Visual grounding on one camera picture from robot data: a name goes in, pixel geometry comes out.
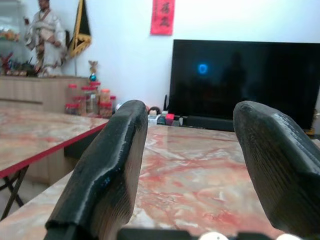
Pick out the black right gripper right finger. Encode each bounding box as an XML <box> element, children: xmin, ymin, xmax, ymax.
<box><xmin>232</xmin><ymin>100</ymin><xmax>320</xmax><ymax>239</ymax></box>

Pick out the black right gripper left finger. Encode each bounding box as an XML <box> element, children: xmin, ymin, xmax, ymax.
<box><xmin>44</xmin><ymin>99</ymin><xmax>149</xmax><ymax>240</ymax></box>

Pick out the short red lid jar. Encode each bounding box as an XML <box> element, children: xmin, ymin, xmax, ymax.
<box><xmin>98</xmin><ymin>101</ymin><xmax>114</xmax><ymax>119</ymax></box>
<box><xmin>64</xmin><ymin>102</ymin><xmax>82</xmax><ymax>116</ymax></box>

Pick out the white plastic container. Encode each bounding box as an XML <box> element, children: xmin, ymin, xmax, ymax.
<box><xmin>147</xmin><ymin>114</ymin><xmax>164</xmax><ymax>126</ymax></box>

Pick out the wide red lid jar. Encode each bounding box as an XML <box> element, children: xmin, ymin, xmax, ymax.
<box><xmin>81</xmin><ymin>85</ymin><xmax>99</xmax><ymax>115</ymax></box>

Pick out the orange filled red lid jar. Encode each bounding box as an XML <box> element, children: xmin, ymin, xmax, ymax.
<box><xmin>99</xmin><ymin>88</ymin><xmax>112</xmax><ymax>104</ymax></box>

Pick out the marble folding table red edge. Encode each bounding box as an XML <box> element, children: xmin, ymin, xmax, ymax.
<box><xmin>0</xmin><ymin>106</ymin><xmax>111</xmax><ymax>221</ymax></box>

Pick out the tall red lid jar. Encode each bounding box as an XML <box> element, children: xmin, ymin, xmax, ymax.
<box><xmin>67</xmin><ymin>83</ymin><xmax>79</xmax><ymax>105</ymax></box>

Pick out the black soundbar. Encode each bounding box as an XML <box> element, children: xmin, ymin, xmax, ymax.
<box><xmin>181</xmin><ymin>115</ymin><xmax>236</xmax><ymax>132</ymax></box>

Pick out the black flat television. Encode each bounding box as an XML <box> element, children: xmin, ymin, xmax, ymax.
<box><xmin>168</xmin><ymin>39</ymin><xmax>320</xmax><ymax>131</ymax></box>

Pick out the small ornament with blue ball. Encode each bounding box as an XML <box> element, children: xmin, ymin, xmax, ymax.
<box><xmin>88</xmin><ymin>59</ymin><xmax>100</xmax><ymax>82</ymax></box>

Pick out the light wooden sideboard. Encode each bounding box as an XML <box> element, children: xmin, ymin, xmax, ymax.
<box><xmin>0</xmin><ymin>75</ymin><xmax>91</xmax><ymax>114</ymax></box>

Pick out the black flag yellow fringe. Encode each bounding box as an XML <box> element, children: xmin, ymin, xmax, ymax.
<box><xmin>66</xmin><ymin>0</ymin><xmax>93</xmax><ymax>59</ymax></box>

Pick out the white robed statue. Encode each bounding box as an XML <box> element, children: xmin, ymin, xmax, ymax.
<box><xmin>23</xmin><ymin>0</ymin><xmax>68</xmax><ymax>77</ymax></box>

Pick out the red coral decoration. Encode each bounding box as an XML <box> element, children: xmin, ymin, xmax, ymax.
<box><xmin>0</xmin><ymin>51</ymin><xmax>14</xmax><ymax>76</ymax></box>

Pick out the red paper scroll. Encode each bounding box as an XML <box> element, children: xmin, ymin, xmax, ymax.
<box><xmin>150</xmin><ymin>0</ymin><xmax>176</xmax><ymax>36</ymax></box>

